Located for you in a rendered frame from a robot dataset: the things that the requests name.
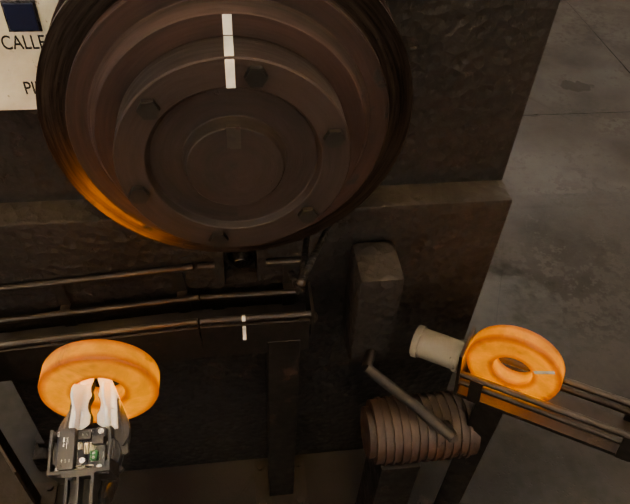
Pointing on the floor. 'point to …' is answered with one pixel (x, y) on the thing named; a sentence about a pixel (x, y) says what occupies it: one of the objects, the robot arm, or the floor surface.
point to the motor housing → (409, 443)
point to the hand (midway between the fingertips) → (97, 375)
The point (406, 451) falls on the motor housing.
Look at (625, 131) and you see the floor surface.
